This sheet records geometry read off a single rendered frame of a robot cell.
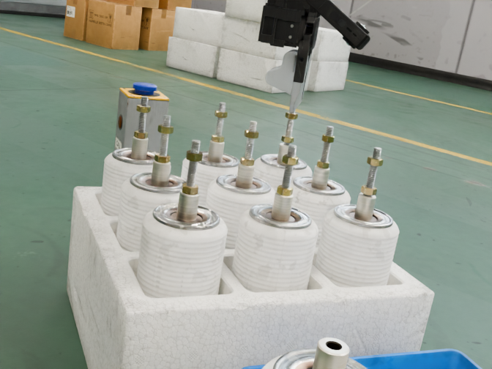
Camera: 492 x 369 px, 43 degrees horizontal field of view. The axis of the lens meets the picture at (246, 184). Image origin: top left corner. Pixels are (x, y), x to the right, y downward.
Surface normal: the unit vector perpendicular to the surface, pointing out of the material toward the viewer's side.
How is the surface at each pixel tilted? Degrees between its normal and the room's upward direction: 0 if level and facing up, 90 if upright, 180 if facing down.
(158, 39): 90
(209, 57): 90
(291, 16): 90
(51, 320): 0
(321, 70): 90
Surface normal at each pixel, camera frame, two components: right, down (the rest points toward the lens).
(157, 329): 0.37, 0.33
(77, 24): -0.66, 0.12
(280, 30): -0.18, 0.26
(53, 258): 0.15, -0.95
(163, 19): 0.77, 0.29
